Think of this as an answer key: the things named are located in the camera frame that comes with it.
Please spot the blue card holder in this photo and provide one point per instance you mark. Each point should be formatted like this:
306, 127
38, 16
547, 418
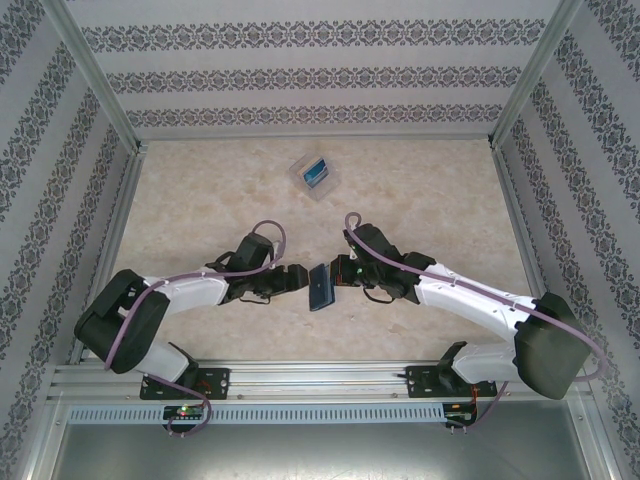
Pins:
322, 295

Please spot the clear plastic card box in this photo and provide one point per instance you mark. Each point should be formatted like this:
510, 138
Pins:
325, 192

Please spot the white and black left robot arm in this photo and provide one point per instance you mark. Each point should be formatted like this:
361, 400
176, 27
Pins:
190, 292

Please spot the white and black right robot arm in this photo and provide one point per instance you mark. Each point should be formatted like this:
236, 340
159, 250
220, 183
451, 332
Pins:
475, 300

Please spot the blue credit card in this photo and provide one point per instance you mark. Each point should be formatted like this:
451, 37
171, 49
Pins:
317, 175

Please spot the grey metal panel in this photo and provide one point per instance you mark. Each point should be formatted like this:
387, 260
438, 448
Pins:
320, 450

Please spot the wide aluminium mounting rail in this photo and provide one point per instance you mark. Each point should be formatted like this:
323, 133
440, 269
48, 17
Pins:
320, 382

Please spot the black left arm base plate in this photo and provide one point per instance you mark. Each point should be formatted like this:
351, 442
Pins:
217, 382

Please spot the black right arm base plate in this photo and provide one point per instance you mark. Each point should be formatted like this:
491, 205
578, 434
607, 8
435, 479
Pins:
420, 382

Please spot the aluminium frame rail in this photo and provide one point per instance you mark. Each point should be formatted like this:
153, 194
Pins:
315, 137
126, 200
513, 200

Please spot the aluminium frame post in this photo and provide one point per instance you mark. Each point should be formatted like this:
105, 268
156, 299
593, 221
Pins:
95, 75
540, 70

